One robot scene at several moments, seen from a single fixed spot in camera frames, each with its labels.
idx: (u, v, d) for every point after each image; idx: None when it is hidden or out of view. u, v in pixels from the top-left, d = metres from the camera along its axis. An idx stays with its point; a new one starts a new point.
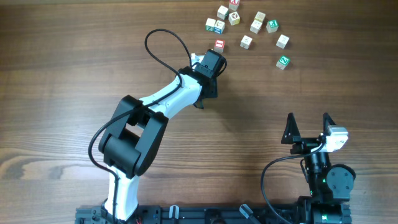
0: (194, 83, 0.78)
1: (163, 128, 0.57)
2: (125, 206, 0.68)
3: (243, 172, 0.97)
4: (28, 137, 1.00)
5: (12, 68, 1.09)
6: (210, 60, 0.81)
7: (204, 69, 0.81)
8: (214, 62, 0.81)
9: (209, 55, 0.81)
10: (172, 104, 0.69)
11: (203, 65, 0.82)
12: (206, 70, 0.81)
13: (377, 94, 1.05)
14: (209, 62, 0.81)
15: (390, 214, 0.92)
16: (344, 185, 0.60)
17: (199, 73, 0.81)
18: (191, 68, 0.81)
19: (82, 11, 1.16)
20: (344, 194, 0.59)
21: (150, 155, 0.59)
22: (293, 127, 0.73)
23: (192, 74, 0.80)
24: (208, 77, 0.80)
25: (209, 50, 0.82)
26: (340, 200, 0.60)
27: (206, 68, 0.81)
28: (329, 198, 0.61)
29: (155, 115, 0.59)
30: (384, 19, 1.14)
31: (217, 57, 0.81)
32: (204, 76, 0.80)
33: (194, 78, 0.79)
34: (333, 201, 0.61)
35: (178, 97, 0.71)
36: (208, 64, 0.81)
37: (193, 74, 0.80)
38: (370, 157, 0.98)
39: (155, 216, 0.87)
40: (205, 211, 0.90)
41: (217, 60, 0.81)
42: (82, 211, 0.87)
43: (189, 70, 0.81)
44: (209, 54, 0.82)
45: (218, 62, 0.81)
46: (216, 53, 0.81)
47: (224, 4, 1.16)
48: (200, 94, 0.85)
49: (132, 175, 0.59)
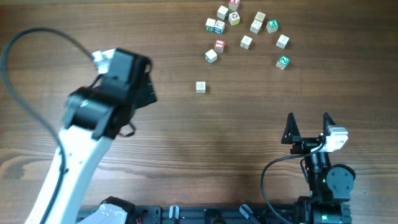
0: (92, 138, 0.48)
1: None
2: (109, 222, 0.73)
3: (243, 172, 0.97)
4: (28, 137, 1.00)
5: (12, 68, 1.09)
6: (121, 66, 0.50)
7: (112, 85, 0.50)
8: (129, 70, 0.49)
9: (117, 59, 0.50)
10: (61, 213, 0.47)
11: (108, 78, 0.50)
12: (117, 84, 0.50)
13: (377, 94, 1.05)
14: (120, 69, 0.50)
15: (390, 215, 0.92)
16: (343, 183, 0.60)
17: (103, 96, 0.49)
18: (89, 91, 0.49)
19: (82, 11, 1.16)
20: (344, 193, 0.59)
21: None
22: (293, 127, 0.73)
23: (86, 115, 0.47)
24: (115, 104, 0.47)
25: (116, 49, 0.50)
26: (340, 200, 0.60)
27: (115, 81, 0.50)
28: (329, 198, 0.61)
29: None
30: (383, 19, 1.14)
31: (131, 59, 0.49)
32: (113, 99, 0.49)
33: (91, 117, 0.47)
34: (333, 201, 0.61)
35: (65, 190, 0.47)
36: (119, 73, 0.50)
37: (86, 112, 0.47)
38: (370, 157, 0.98)
39: (155, 216, 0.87)
40: (205, 211, 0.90)
41: (132, 64, 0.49)
42: (82, 211, 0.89)
43: (78, 107, 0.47)
44: (117, 56, 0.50)
45: (135, 68, 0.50)
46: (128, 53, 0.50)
47: (224, 4, 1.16)
48: (114, 128, 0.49)
49: None
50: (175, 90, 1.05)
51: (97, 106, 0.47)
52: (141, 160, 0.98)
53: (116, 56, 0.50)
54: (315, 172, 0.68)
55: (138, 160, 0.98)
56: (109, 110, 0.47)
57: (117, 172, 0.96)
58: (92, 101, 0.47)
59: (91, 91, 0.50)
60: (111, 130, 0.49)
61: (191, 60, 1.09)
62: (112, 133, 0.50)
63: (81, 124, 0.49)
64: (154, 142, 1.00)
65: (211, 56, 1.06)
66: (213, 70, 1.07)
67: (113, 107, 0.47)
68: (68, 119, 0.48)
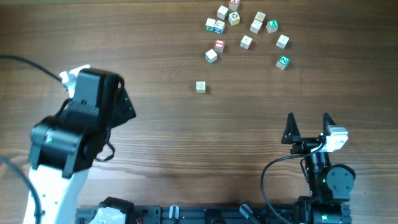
0: (64, 175, 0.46)
1: None
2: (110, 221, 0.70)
3: (243, 172, 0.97)
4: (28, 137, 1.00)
5: (12, 68, 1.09)
6: (89, 88, 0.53)
7: (82, 107, 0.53)
8: (97, 89, 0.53)
9: (83, 81, 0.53)
10: None
11: (78, 102, 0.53)
12: (86, 107, 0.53)
13: (376, 94, 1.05)
14: (89, 91, 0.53)
15: (390, 214, 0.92)
16: (343, 183, 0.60)
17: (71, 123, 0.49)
18: (55, 122, 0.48)
19: (82, 11, 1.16)
20: (343, 193, 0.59)
21: None
22: (293, 127, 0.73)
23: (53, 149, 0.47)
24: (84, 130, 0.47)
25: (82, 71, 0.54)
26: (340, 200, 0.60)
27: (84, 104, 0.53)
28: (329, 198, 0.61)
29: None
30: (383, 19, 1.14)
31: (97, 79, 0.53)
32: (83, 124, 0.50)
33: (60, 149, 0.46)
34: (333, 201, 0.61)
35: None
36: (87, 96, 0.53)
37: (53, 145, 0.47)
38: (370, 157, 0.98)
39: (155, 216, 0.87)
40: (205, 211, 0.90)
41: (98, 82, 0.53)
42: (83, 211, 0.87)
43: (44, 142, 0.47)
44: (83, 78, 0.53)
45: (102, 86, 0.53)
46: (94, 73, 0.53)
47: (224, 4, 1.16)
48: (85, 158, 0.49)
49: None
50: (175, 90, 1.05)
51: (64, 136, 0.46)
52: (140, 160, 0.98)
53: (83, 79, 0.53)
54: (315, 172, 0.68)
55: (138, 160, 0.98)
56: (78, 138, 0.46)
57: (116, 172, 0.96)
58: (60, 131, 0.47)
59: (58, 121, 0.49)
60: (83, 161, 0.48)
61: (191, 60, 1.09)
62: (84, 163, 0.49)
63: (51, 158, 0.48)
64: (153, 142, 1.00)
65: (211, 56, 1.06)
66: (213, 70, 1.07)
67: (82, 134, 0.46)
68: (35, 156, 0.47)
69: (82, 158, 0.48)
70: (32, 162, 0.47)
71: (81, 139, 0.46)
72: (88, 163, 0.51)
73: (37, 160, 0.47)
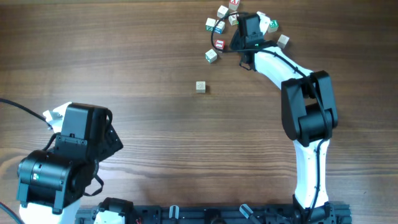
0: (55, 211, 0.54)
1: (66, 195, 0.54)
2: (107, 219, 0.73)
3: (243, 172, 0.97)
4: (28, 137, 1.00)
5: (12, 68, 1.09)
6: (77, 120, 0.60)
7: (72, 140, 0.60)
8: (84, 122, 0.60)
9: (72, 114, 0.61)
10: None
11: (66, 135, 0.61)
12: (75, 139, 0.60)
13: (376, 94, 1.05)
14: (78, 123, 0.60)
15: (390, 215, 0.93)
16: (250, 14, 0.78)
17: (60, 156, 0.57)
18: (41, 158, 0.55)
19: (81, 11, 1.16)
20: (252, 18, 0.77)
21: (79, 190, 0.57)
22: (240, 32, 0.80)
23: (41, 184, 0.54)
24: (71, 165, 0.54)
25: (70, 106, 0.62)
26: (252, 25, 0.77)
27: (73, 137, 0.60)
28: (245, 25, 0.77)
29: (54, 209, 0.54)
30: (382, 19, 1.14)
31: (86, 113, 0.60)
32: (73, 157, 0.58)
33: (48, 184, 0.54)
34: (249, 25, 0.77)
35: None
36: (76, 128, 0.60)
37: (41, 180, 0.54)
38: (370, 157, 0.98)
39: (155, 217, 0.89)
40: (205, 211, 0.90)
41: (86, 116, 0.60)
42: (82, 211, 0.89)
43: (31, 179, 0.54)
44: (71, 112, 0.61)
45: (90, 119, 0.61)
46: (82, 107, 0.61)
47: (224, 4, 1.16)
48: (72, 191, 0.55)
49: (58, 211, 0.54)
50: (175, 90, 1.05)
51: (52, 172, 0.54)
52: (141, 160, 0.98)
53: (70, 111, 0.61)
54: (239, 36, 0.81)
55: (138, 160, 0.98)
56: (66, 172, 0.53)
57: (117, 172, 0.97)
58: (47, 168, 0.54)
59: (45, 157, 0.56)
60: (70, 194, 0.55)
61: (192, 60, 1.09)
62: (73, 195, 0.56)
63: (40, 191, 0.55)
64: (154, 142, 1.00)
65: (211, 56, 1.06)
66: (214, 70, 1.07)
67: (69, 168, 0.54)
68: (23, 193, 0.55)
69: (71, 191, 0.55)
70: (22, 199, 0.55)
71: (68, 172, 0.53)
72: (77, 196, 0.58)
73: (25, 197, 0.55)
